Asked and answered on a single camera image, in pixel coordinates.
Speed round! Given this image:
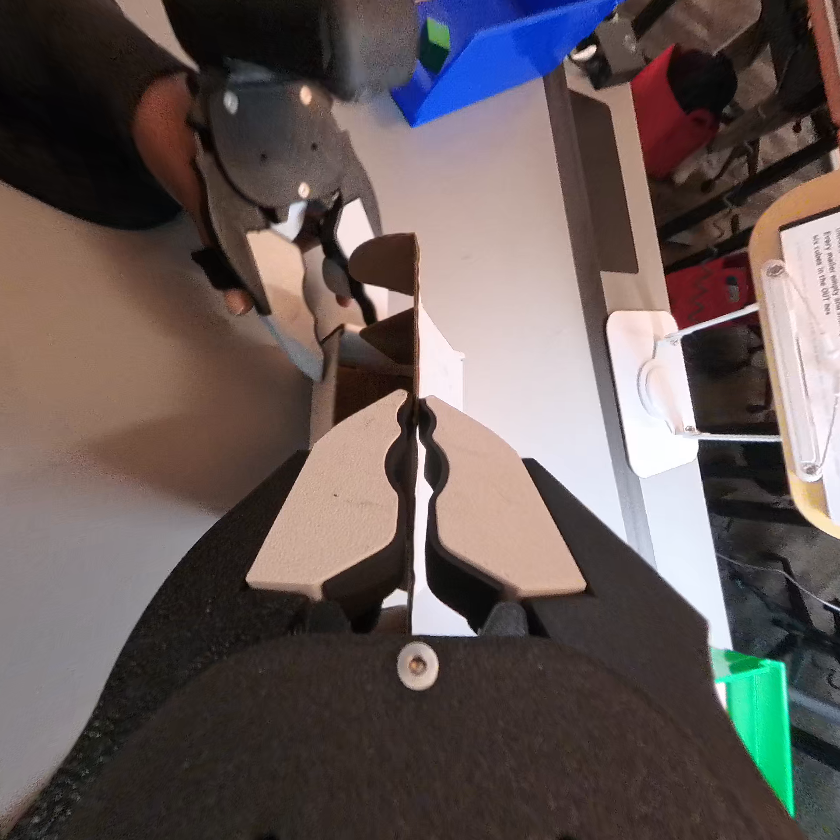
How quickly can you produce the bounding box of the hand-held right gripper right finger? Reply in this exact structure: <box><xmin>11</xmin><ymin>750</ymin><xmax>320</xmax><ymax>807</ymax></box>
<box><xmin>417</xmin><ymin>394</ymin><xmax>587</xmax><ymax>624</ymax></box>

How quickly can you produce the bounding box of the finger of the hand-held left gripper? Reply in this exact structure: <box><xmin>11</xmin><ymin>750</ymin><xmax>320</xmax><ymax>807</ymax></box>
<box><xmin>246</xmin><ymin>226</ymin><xmax>332</xmax><ymax>383</ymax></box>
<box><xmin>320</xmin><ymin>193</ymin><xmax>380</xmax><ymax>327</ymax></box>

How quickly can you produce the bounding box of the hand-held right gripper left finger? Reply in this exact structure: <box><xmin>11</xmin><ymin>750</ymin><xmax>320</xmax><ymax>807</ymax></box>
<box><xmin>246</xmin><ymin>389</ymin><xmax>421</xmax><ymax>621</ymax></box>

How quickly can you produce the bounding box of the white cardboard mailer box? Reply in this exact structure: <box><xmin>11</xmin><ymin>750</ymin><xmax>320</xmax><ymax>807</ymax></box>
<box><xmin>308</xmin><ymin>197</ymin><xmax>468</xmax><ymax>637</ymax></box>

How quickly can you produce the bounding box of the green cube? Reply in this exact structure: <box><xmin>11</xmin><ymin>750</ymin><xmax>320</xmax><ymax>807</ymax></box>
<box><xmin>420</xmin><ymin>18</ymin><xmax>452</xmax><ymax>72</ymax></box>

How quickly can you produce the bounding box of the blue plastic bin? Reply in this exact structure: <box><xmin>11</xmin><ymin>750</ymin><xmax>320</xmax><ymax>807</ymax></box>
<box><xmin>390</xmin><ymin>0</ymin><xmax>621</xmax><ymax>127</ymax></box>

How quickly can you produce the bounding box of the green plastic bin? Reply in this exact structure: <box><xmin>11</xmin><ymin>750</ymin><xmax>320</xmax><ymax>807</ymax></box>
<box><xmin>712</xmin><ymin>646</ymin><xmax>795</xmax><ymax>818</ymax></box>

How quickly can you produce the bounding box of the person's left forearm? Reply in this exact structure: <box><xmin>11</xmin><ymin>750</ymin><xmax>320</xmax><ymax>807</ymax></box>
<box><xmin>0</xmin><ymin>0</ymin><xmax>198</xmax><ymax>231</ymax></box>

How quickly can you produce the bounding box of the grey desk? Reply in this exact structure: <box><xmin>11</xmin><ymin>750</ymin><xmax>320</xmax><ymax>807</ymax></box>
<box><xmin>0</xmin><ymin>0</ymin><xmax>732</xmax><ymax>828</ymax></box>

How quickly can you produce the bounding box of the person's left hand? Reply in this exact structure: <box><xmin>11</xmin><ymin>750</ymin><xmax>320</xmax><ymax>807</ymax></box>
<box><xmin>134</xmin><ymin>73</ymin><xmax>255</xmax><ymax>317</ymax></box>

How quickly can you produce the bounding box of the white lamp stand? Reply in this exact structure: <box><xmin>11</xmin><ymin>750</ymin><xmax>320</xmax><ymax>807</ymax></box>
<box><xmin>605</xmin><ymin>303</ymin><xmax>788</xmax><ymax>478</ymax></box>
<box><xmin>748</xmin><ymin>167</ymin><xmax>840</xmax><ymax>539</ymax></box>

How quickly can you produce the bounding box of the red crate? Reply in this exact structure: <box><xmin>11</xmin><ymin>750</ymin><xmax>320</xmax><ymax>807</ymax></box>
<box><xmin>664</xmin><ymin>252</ymin><xmax>757</xmax><ymax>329</ymax></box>

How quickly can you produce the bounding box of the red bag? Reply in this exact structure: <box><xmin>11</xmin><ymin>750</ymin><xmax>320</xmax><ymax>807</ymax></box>
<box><xmin>631</xmin><ymin>45</ymin><xmax>739</xmax><ymax>179</ymax></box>

